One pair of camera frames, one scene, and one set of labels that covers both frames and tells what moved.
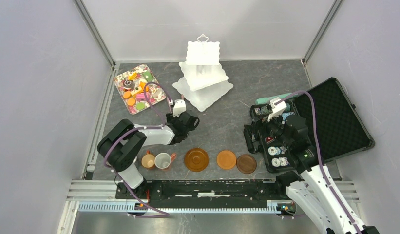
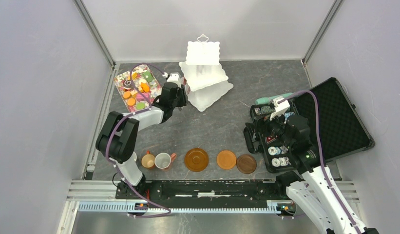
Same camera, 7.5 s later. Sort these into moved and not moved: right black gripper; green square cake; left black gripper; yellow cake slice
Moved: left black gripper
Not moved: yellow cake slice; green square cake; right black gripper
